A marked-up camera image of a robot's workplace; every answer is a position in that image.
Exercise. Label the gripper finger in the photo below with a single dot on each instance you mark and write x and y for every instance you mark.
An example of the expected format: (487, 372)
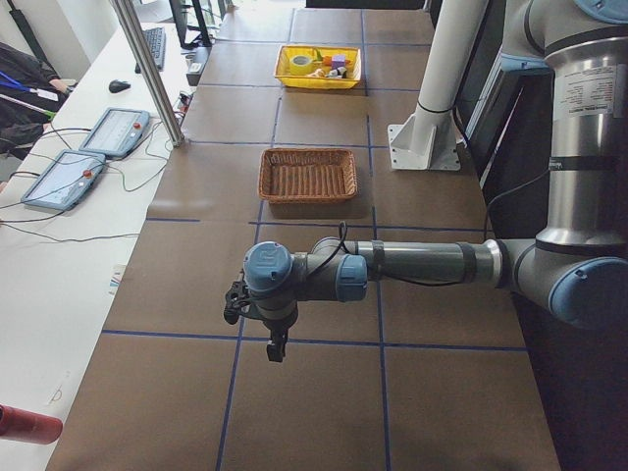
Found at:
(274, 352)

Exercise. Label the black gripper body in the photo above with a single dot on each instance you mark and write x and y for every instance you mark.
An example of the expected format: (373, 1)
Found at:
(278, 328)

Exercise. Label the yellow tape roll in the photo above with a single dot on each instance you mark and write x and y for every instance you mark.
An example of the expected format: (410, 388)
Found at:
(300, 65)

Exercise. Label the brown wicker basket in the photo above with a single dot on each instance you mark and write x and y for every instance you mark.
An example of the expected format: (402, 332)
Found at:
(307, 175)

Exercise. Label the yellow plastic basket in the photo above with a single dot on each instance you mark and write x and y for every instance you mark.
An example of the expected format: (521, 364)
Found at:
(353, 66)

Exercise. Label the black power strip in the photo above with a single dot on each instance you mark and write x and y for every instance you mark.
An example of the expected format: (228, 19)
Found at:
(182, 104)

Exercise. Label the far teach pendant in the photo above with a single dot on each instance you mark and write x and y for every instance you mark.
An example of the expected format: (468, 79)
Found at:
(116, 133)

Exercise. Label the teach pendant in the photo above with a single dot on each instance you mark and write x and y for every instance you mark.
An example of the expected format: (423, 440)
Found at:
(116, 133)
(65, 181)

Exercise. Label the toy croissant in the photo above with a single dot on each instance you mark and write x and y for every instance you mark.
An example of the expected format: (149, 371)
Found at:
(318, 73)

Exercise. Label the near teach pendant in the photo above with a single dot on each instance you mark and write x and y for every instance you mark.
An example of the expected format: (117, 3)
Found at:
(65, 181)

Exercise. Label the toy panda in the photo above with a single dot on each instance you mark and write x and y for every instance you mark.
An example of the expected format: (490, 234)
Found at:
(338, 73)

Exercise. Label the red cylinder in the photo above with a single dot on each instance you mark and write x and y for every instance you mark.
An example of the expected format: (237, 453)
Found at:
(29, 427)

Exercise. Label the toy carrot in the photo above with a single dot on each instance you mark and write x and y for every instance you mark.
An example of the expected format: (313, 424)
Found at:
(324, 60)

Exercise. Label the purple foam cube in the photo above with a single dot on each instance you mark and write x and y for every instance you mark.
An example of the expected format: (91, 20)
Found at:
(338, 61)

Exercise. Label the black computer mouse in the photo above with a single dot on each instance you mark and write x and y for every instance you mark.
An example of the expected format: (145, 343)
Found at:
(117, 86)

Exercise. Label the black monitor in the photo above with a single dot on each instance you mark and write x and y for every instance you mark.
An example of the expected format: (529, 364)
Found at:
(189, 19)

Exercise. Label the black keyboard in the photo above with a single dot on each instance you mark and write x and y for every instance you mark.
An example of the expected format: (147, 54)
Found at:
(156, 41)

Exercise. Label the seated person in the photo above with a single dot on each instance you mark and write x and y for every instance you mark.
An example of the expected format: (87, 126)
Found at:
(30, 90)

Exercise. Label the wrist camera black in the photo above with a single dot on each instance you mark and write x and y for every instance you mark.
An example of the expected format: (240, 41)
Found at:
(237, 302)

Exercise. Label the white pillar mount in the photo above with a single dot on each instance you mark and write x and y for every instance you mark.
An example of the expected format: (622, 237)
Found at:
(426, 141)

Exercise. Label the aluminium frame post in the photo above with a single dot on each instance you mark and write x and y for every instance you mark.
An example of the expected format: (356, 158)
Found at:
(132, 29)

